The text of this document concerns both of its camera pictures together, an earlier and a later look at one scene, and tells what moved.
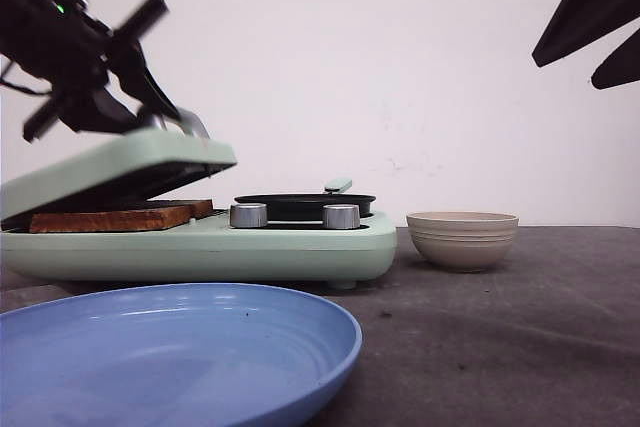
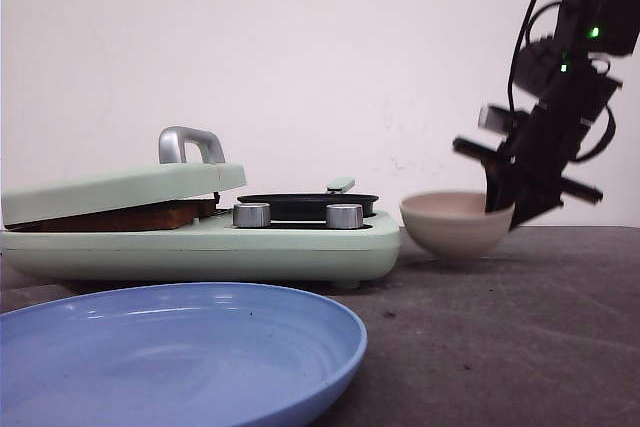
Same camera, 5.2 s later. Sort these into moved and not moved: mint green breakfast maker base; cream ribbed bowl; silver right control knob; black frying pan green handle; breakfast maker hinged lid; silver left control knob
Moved: cream ribbed bowl; breakfast maker hinged lid
Not moved: silver left control knob; mint green breakfast maker base; black frying pan green handle; silver right control knob
